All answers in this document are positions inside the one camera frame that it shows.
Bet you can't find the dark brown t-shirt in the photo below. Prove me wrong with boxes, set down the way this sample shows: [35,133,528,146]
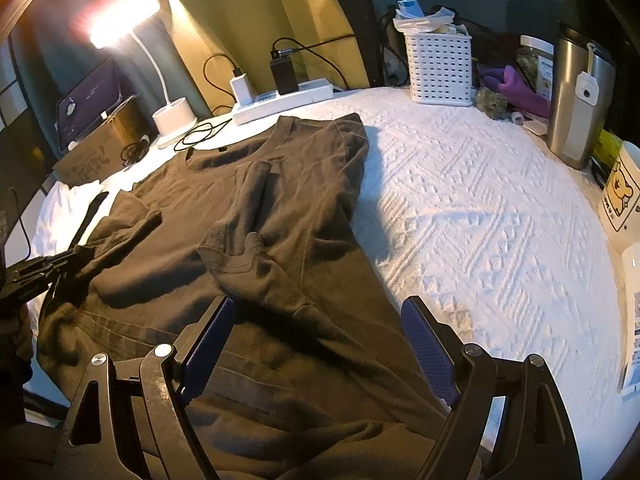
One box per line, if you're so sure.
[36,112,481,480]

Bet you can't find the bundled black cable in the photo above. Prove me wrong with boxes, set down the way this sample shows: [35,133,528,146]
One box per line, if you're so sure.
[120,135,151,167]

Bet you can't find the white desk lamp base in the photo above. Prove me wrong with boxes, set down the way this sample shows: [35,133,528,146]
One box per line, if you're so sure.
[70,0,198,150]

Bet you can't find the white cloth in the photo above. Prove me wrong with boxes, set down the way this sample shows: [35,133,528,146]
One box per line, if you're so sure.
[30,180,108,261]

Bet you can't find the glass jar with white lid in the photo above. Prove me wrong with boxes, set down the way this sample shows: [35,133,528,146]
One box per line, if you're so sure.
[515,35,556,101]

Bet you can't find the printed cardboard box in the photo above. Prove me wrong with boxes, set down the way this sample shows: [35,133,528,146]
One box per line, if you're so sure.
[52,95,151,186]

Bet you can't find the teal curtain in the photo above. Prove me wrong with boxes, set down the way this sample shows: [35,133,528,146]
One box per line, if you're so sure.
[10,10,166,126]

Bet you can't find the blue white packet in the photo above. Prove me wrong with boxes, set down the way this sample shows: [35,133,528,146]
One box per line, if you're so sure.
[396,0,426,21]

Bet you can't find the white plastic basket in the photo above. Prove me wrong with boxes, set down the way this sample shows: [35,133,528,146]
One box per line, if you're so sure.
[402,25,473,107]

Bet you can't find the white power strip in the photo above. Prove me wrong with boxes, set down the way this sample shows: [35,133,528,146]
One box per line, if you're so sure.
[231,78,335,127]

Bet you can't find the black metal post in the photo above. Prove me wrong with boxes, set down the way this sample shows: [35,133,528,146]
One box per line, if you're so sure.
[320,0,386,88]

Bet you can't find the black charger cable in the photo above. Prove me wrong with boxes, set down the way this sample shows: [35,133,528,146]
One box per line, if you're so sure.
[270,34,358,92]

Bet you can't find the white tag with strap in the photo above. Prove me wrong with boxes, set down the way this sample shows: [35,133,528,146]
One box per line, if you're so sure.
[574,42,601,106]

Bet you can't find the purple cloth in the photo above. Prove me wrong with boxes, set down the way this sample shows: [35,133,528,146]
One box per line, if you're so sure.
[480,64,553,117]

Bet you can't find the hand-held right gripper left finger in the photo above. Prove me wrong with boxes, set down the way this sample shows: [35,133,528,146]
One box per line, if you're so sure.
[52,295,236,480]

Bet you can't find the stainless steel tumbler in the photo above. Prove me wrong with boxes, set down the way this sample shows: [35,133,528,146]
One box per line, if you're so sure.
[545,20,617,171]

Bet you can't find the coiled black charging cable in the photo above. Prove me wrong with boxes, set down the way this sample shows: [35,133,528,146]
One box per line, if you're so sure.
[174,54,242,153]

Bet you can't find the tablet with dark screen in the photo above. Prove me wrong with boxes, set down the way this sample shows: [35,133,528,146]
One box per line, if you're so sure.
[54,55,126,156]

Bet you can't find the white charger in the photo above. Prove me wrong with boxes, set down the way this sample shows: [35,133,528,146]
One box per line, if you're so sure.
[229,72,258,107]

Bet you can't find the white printed booklet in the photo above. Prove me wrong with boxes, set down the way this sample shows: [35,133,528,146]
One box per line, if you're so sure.
[617,242,640,396]

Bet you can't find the black charger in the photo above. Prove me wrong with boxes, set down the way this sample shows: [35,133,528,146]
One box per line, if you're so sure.
[269,47,299,96]

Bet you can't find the yellow curtain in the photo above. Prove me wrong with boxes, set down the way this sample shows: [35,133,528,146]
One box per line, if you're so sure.
[135,0,373,116]

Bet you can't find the black strap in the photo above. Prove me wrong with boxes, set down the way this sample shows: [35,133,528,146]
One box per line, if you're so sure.
[67,191,110,251]

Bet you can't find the bear printed white bag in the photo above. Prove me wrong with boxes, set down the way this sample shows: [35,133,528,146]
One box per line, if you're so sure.
[597,140,640,233]

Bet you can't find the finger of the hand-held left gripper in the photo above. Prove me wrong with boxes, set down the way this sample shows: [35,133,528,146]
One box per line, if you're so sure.
[0,248,85,306]

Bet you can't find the furry greenish lump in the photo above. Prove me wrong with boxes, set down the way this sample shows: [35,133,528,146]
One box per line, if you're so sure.
[474,87,508,121]

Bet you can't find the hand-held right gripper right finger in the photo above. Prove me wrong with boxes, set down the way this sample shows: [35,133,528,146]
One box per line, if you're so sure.
[400,296,583,480]

